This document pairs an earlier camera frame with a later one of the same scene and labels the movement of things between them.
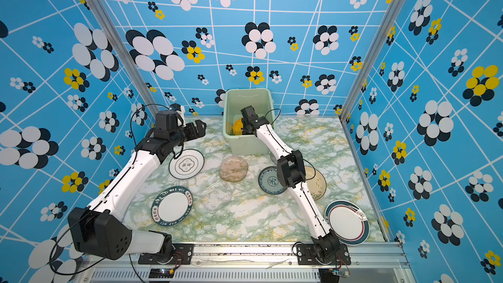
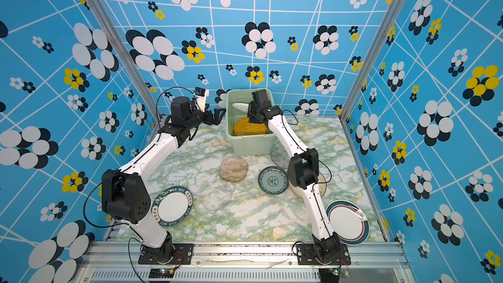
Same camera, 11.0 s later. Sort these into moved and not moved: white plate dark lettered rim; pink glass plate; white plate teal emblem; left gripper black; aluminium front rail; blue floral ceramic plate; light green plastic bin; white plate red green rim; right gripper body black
Moved: right gripper body black; left gripper black; white plate teal emblem
Not moved: pink glass plate; blue floral ceramic plate; light green plastic bin; white plate red green rim; white plate dark lettered rim; aluminium front rail
